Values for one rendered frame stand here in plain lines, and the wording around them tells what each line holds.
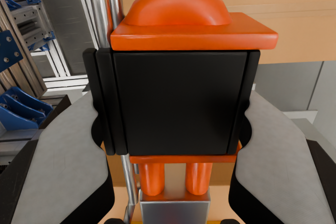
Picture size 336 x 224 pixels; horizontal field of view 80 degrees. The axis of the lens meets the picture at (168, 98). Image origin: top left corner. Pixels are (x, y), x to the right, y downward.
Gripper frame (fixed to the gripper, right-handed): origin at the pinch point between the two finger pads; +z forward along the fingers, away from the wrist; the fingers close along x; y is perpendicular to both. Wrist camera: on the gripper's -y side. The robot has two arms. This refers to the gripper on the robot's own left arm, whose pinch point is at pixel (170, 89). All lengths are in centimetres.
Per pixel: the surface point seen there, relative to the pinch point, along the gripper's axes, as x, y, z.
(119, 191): -10.2, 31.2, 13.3
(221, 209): 11.1, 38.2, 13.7
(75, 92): -72, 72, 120
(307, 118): 112, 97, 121
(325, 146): 107, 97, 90
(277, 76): 78, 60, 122
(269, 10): 35, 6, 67
